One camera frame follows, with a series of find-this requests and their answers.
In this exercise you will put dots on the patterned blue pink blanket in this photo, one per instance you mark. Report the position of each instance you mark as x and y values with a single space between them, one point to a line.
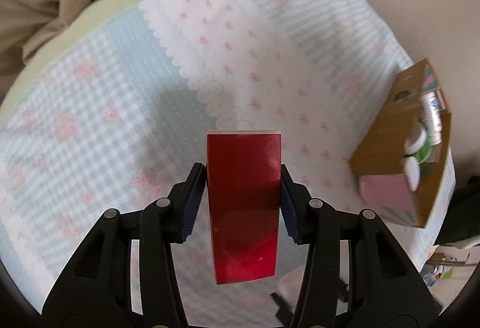
121 117

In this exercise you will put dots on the cardboard box with pink flaps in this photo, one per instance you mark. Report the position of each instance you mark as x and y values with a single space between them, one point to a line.
401 161

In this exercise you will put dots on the white medicine bottle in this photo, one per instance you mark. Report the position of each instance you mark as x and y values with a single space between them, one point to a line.
431 118

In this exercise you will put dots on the red rectangular box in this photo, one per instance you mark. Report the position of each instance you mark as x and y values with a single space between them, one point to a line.
244 175

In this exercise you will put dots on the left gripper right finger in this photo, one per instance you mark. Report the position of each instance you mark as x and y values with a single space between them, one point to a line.
313 222

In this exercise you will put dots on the green labelled white jar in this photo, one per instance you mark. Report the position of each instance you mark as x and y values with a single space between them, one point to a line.
417 144

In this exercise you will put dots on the white round lid jar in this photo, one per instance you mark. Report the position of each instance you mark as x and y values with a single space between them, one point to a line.
412 172

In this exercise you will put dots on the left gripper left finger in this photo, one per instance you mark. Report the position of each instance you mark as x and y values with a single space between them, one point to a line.
166 221

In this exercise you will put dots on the small white case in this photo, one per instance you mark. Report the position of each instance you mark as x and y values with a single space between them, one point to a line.
289 286

